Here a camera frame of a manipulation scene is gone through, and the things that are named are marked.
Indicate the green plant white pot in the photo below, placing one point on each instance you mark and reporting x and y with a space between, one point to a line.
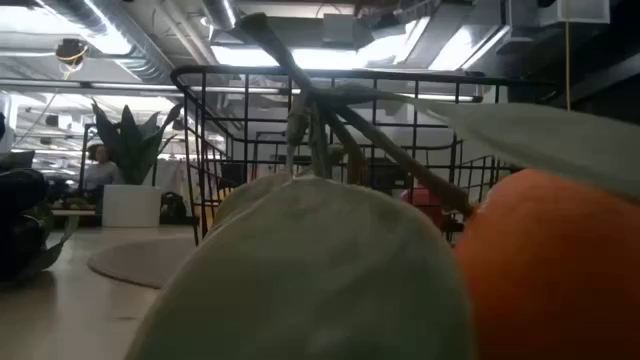
131 205

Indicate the round grey mat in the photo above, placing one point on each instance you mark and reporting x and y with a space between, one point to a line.
145 260

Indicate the red apple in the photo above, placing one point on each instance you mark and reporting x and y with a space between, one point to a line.
425 205

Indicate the round black ceiling fixture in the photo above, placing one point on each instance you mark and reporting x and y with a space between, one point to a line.
71 51

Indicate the tangerine cluster with leaves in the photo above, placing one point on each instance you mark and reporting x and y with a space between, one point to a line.
310 275

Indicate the black grape bunch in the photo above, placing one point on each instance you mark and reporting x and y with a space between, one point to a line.
17 240

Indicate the black bag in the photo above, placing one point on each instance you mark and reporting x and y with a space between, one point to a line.
174 210

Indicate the person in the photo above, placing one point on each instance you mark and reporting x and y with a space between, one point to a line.
102 175

